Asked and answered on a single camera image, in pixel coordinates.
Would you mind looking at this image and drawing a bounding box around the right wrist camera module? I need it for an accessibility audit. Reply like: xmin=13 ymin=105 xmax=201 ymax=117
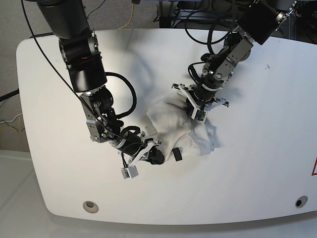
xmin=121 ymin=166 xmax=139 ymax=179

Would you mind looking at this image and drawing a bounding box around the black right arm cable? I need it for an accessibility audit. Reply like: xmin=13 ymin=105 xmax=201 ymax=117
xmin=21 ymin=0 xmax=138 ymax=139

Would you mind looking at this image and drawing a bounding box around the right table grommet hole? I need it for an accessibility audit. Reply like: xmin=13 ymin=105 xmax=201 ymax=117
xmin=295 ymin=195 xmax=308 ymax=208

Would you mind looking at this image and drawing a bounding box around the table grommet hole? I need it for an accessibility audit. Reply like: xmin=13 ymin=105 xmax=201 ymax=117
xmin=83 ymin=201 xmax=99 ymax=214
xmin=295 ymin=195 xmax=308 ymax=208

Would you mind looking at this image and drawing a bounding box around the black metal stand base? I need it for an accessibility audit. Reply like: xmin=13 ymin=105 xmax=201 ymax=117
xmin=153 ymin=0 xmax=248 ymax=28

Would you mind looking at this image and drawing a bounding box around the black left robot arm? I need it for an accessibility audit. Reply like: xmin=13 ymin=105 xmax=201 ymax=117
xmin=172 ymin=0 xmax=297 ymax=121

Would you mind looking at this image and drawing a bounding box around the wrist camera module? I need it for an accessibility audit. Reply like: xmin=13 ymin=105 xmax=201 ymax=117
xmin=191 ymin=109 xmax=207 ymax=122
xmin=121 ymin=166 xmax=139 ymax=179

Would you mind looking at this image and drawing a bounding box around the yellow cable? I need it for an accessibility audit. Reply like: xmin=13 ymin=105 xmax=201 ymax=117
xmin=118 ymin=0 xmax=139 ymax=30

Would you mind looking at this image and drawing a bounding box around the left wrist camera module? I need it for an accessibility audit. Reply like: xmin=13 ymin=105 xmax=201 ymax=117
xmin=191 ymin=109 xmax=207 ymax=122

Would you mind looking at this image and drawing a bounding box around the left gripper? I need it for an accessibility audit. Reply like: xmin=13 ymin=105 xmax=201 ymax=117
xmin=170 ymin=75 xmax=229 ymax=117

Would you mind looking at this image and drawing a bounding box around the white printed T-shirt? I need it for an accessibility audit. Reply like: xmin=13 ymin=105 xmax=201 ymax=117
xmin=145 ymin=91 xmax=220 ymax=161

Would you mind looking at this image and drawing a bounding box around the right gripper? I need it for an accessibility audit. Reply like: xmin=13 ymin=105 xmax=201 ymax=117
xmin=108 ymin=126 xmax=165 ymax=165

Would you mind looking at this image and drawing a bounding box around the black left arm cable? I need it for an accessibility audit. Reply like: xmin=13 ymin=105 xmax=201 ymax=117
xmin=184 ymin=0 xmax=238 ymax=82

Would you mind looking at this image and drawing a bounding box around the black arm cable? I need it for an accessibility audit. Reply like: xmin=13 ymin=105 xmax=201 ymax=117
xmin=21 ymin=0 xmax=138 ymax=139
xmin=184 ymin=0 xmax=238 ymax=82

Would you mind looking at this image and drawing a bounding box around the left table grommet hole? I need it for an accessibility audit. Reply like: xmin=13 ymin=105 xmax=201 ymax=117
xmin=83 ymin=201 xmax=99 ymax=214

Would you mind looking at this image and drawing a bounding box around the floor cables left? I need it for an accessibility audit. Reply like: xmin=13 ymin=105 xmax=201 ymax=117
xmin=0 ymin=89 xmax=24 ymax=134

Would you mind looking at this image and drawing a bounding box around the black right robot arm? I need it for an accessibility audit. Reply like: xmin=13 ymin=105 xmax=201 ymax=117
xmin=36 ymin=0 xmax=165 ymax=165

